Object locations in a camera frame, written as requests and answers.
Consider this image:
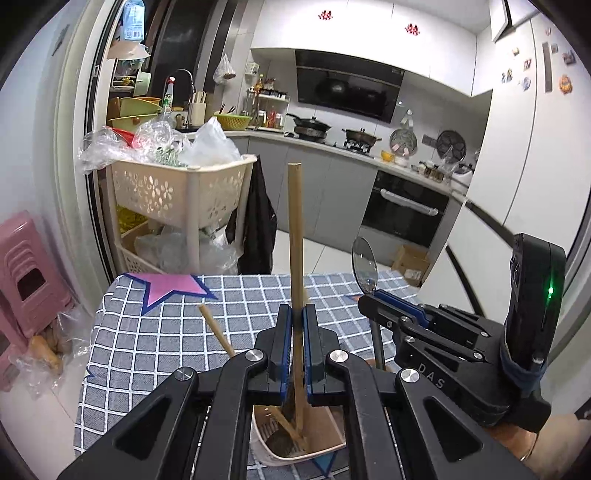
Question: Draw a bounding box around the grey spoon long handle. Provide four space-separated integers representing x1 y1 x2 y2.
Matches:
352 236 386 370

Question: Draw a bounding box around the plain bamboo chopstick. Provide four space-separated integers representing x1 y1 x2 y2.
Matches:
198 304 235 358
287 163 307 435

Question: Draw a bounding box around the person right hand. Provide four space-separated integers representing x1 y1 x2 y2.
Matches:
486 401 591 479

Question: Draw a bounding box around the cardboard box on floor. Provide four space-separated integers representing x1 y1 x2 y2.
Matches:
392 244 431 287

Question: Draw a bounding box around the beige utensil holder caddy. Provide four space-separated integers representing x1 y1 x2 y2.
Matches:
250 405 346 466

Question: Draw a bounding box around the black built-in oven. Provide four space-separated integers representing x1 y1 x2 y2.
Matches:
362 170 449 247

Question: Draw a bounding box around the blue checkered star tablecloth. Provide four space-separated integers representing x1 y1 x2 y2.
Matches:
73 271 422 480

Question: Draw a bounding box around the black hanging bag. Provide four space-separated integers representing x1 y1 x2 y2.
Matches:
238 157 277 275

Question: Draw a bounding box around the brown pot on stove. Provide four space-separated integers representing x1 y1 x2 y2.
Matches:
342 129 381 155

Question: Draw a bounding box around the black wok on stove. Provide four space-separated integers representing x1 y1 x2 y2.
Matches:
287 113 331 142

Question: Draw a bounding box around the small pink plastic stool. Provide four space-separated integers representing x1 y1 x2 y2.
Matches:
0 313 28 391

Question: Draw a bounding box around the tall pink stool stack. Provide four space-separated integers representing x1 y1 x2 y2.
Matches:
1 211 73 339

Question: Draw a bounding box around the beige plastic basket cart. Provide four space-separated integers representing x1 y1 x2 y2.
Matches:
107 154 257 274

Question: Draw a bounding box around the black range hood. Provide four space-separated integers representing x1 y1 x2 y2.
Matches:
295 50 406 123

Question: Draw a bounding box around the white plastic bag on cart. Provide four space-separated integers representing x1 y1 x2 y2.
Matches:
177 117 242 168

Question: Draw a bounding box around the green basket on counter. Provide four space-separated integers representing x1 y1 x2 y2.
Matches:
214 114 252 131

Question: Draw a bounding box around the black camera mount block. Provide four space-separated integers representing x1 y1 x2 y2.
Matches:
500 233 566 396

